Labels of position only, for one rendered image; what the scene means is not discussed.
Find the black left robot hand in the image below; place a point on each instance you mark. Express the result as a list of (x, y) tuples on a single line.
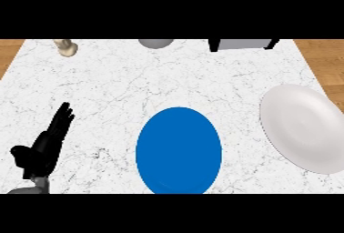
[(45, 145)]

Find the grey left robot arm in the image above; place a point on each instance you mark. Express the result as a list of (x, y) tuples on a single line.
[(33, 187)]

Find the blue plate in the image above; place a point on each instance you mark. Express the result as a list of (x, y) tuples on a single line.
[(178, 150)]

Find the white plate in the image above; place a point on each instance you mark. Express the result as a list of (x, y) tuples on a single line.
[(305, 127)]

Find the beige wooden object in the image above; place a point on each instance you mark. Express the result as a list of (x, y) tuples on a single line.
[(67, 48)]

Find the grey round object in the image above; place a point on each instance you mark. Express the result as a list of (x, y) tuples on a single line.
[(156, 43)]

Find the grey appliance with black legs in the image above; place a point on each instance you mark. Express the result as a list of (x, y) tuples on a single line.
[(243, 44)]

